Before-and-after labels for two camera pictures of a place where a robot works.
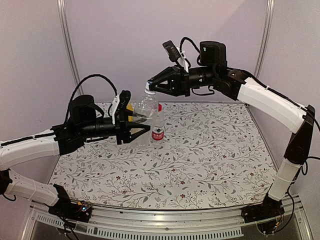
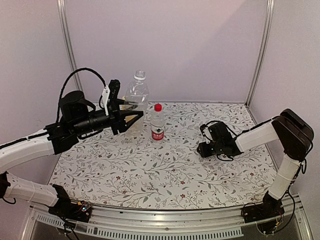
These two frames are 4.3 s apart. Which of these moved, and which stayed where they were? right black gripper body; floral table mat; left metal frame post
Moved: right black gripper body
Stayed: floral table mat; left metal frame post
